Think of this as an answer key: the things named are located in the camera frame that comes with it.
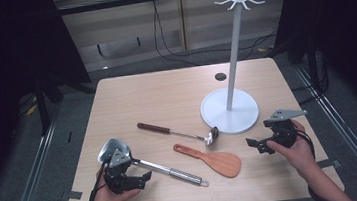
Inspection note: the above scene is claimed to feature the grey tape strip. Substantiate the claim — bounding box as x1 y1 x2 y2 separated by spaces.
59 189 84 201
317 157 342 170

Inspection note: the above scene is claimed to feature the dark curtain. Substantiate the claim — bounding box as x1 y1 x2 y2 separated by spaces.
270 0 357 138
0 0 104 201

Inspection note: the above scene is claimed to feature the wooden rice paddle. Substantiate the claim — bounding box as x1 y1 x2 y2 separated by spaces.
172 136 244 184

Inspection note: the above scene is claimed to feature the white utensil rack stand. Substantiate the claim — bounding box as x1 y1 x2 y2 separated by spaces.
188 0 280 138

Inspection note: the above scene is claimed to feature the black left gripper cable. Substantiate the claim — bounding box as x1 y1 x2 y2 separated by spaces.
82 162 111 201

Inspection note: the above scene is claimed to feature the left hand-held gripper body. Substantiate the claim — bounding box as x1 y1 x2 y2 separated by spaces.
100 146 145 197

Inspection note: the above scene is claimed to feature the wooden-handled steel ladle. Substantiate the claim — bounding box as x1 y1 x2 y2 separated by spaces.
137 113 221 154

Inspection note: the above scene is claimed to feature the metal floor rail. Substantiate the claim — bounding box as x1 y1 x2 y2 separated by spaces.
293 60 357 201
0 112 67 201

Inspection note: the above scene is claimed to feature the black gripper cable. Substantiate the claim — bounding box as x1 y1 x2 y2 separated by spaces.
294 124 334 201
82 162 111 201

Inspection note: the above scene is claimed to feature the black cable on wall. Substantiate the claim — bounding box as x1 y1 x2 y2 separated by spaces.
150 0 280 70

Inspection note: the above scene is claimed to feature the person's right hand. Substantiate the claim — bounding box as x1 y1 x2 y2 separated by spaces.
263 117 319 182

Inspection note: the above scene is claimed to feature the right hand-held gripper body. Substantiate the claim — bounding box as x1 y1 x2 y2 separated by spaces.
262 106 312 150

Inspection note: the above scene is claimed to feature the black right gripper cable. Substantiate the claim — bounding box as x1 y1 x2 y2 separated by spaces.
294 124 334 201

